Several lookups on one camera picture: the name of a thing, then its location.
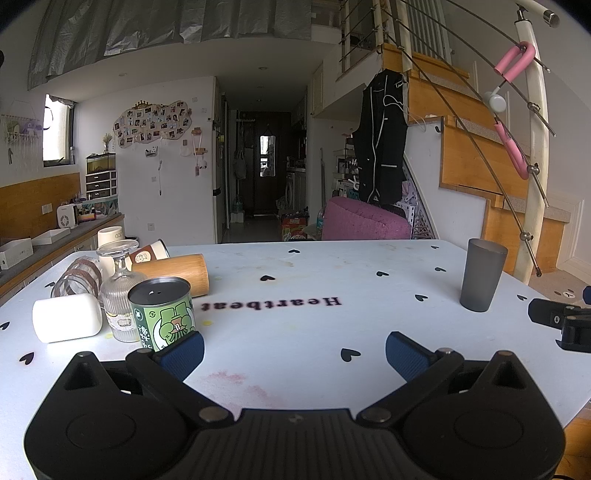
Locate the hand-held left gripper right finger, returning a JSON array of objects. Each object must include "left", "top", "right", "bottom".
[{"left": 356, "top": 331, "right": 536, "bottom": 425}]

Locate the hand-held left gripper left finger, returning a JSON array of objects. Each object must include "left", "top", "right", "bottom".
[{"left": 55, "top": 331, "right": 234, "bottom": 428}]

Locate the green frog print cup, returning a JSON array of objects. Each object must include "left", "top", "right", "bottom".
[{"left": 127, "top": 277, "right": 197, "bottom": 354}]

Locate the grey plastic cup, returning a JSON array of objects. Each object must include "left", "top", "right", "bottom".
[{"left": 459, "top": 238, "right": 509, "bottom": 313}]

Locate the bamboo cup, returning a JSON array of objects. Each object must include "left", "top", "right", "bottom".
[{"left": 131, "top": 253, "right": 210, "bottom": 298}]

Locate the brown and white paper cup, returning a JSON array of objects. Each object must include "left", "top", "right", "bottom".
[{"left": 126, "top": 239, "right": 171, "bottom": 272}]

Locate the plain white cup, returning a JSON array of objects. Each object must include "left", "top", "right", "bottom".
[{"left": 32, "top": 294, "right": 103, "bottom": 343}]

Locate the brown plaid glass cup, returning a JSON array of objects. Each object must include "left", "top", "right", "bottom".
[{"left": 51, "top": 257, "right": 103, "bottom": 301}]

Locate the clear ribbed glass goblet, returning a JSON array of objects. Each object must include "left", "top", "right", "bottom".
[{"left": 96, "top": 239, "right": 148, "bottom": 343}]

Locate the white heart print tablecloth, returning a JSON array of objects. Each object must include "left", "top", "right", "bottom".
[{"left": 0, "top": 239, "right": 591, "bottom": 480}]

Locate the white perforated rack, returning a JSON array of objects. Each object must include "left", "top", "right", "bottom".
[{"left": 390, "top": 161, "right": 435, "bottom": 241}]

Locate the purple chair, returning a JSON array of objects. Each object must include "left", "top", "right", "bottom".
[{"left": 322, "top": 196, "right": 413, "bottom": 241}]

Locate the white mug with rings print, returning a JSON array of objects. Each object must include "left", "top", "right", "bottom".
[{"left": 97, "top": 226, "right": 125, "bottom": 259}]

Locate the red printed carton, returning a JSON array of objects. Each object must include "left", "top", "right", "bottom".
[{"left": 281, "top": 215, "right": 310, "bottom": 241}]

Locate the grey kitchen counter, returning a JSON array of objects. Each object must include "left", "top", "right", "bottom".
[{"left": 0, "top": 212, "right": 125, "bottom": 289}]

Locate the white refrigerator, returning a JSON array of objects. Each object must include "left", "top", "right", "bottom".
[{"left": 212, "top": 119, "right": 229, "bottom": 232}]

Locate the white shallow tray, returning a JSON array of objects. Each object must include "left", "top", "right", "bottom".
[{"left": 31, "top": 229, "right": 71, "bottom": 245}]

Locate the wooden staircase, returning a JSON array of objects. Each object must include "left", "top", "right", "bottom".
[{"left": 383, "top": 42, "right": 573, "bottom": 273}]

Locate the small drawer organizer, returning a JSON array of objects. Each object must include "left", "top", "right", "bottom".
[{"left": 85, "top": 171, "right": 118, "bottom": 200}]

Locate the white flat box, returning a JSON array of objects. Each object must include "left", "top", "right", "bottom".
[{"left": 0, "top": 239, "right": 34, "bottom": 270}]

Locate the glass fish tank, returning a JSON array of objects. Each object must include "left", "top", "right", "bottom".
[{"left": 86, "top": 152, "right": 117, "bottom": 175}]

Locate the black jacket with white piping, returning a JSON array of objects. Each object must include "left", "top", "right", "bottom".
[{"left": 353, "top": 69, "right": 409, "bottom": 206}]

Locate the door mirror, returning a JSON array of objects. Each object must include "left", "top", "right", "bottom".
[{"left": 259, "top": 135, "right": 275, "bottom": 178}]

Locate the cloud shaped photo board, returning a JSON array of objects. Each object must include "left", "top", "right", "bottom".
[{"left": 113, "top": 99, "right": 192, "bottom": 149}]

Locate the pink and white thigh trainer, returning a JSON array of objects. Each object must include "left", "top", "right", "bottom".
[{"left": 482, "top": 41, "right": 536, "bottom": 181}]

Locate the window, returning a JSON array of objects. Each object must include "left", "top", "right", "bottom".
[{"left": 44, "top": 95, "right": 75, "bottom": 168}]

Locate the grey plastic sheet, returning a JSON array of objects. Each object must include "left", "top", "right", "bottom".
[{"left": 28, "top": 0, "right": 312, "bottom": 90}]

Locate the white stair railing post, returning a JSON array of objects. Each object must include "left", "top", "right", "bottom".
[{"left": 513, "top": 4, "right": 559, "bottom": 282}]

